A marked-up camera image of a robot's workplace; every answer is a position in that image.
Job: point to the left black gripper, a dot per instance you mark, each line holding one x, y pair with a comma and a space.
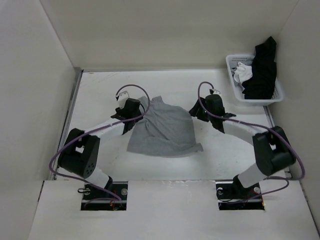
119, 110

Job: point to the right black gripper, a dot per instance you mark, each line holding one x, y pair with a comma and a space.
193, 111

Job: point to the grey tank top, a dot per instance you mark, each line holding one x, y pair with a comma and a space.
165, 131

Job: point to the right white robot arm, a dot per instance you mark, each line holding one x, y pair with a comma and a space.
270, 145

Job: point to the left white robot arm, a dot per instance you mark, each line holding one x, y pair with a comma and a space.
80, 158

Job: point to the white tank top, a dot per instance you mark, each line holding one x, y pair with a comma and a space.
242, 73

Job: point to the black tank top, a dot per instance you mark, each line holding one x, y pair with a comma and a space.
261, 85

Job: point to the white plastic laundry basket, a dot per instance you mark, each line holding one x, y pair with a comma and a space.
232, 61

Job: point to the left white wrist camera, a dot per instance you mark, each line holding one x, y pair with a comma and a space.
121, 98

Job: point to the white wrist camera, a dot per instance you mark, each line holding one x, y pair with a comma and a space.
214, 91
121, 98

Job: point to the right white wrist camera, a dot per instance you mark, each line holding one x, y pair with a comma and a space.
214, 91

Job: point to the left metal table rail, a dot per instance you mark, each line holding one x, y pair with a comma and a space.
71, 105

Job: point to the metal table rail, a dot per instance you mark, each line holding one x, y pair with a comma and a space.
286, 173
71, 105

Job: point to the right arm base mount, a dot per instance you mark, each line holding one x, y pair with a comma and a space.
230, 199

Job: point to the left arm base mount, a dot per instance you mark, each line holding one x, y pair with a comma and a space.
94, 199

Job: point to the right metal table rail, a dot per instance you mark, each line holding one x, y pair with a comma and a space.
286, 173

